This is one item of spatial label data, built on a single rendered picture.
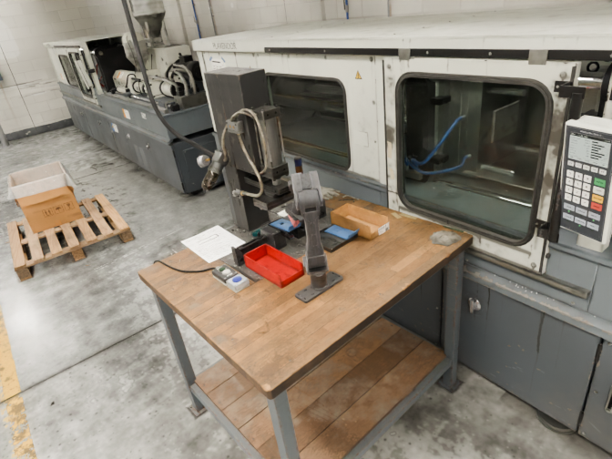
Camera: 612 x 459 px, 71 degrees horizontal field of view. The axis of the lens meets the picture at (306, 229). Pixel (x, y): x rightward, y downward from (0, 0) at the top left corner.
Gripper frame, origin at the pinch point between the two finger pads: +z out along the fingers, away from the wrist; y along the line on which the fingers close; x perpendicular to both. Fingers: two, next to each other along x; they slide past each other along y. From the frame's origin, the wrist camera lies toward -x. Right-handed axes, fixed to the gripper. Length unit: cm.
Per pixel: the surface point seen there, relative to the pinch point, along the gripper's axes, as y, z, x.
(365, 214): -10.9, 2.7, -35.5
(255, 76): 39, -49, -2
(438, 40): -1, -73, -57
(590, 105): -56, -69, -84
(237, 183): 36.2, 1.3, 5.3
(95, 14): 879, 285, -236
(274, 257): -3.8, 9.6, 13.0
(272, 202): 9.9, -8.4, 5.9
